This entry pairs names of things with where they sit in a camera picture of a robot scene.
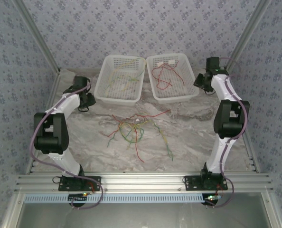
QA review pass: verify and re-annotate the grey metal lower panel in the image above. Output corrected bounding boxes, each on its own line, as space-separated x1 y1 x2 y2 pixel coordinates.
2 191 282 228

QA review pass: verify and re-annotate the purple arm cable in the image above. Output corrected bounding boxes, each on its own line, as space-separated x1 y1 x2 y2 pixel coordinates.
204 57 249 209
30 80 104 210

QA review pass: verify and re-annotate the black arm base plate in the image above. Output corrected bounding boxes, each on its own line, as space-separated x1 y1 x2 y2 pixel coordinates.
183 175 228 192
57 176 102 192

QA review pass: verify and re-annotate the white perforated basket with labels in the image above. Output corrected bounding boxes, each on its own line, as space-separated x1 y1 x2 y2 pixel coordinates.
145 53 200 105

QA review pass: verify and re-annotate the aluminium frame corner post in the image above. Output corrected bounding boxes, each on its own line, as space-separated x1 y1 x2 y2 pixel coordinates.
223 0 273 75
14 0 62 74

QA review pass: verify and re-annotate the plain white perforated basket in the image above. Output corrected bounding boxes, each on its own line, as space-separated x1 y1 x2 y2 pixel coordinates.
93 55 147 107

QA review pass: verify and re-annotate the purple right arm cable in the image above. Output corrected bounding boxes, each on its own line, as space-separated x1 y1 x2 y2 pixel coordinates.
204 57 249 209

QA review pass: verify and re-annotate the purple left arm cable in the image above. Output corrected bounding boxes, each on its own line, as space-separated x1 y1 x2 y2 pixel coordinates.
30 80 104 210

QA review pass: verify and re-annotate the wide aluminium mounting rail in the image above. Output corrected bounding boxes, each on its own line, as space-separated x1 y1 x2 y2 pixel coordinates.
14 172 274 192

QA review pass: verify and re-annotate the small black controller board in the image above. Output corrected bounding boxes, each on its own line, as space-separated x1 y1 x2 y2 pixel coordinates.
203 194 222 205
68 192 89 203

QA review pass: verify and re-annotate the white slotted cable duct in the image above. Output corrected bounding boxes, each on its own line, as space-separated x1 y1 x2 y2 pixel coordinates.
24 192 203 204

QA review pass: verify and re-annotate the thin red cable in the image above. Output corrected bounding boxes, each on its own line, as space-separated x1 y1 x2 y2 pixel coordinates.
151 63 172 91
134 127 145 163
107 122 122 138
163 62 186 87
112 109 169 123

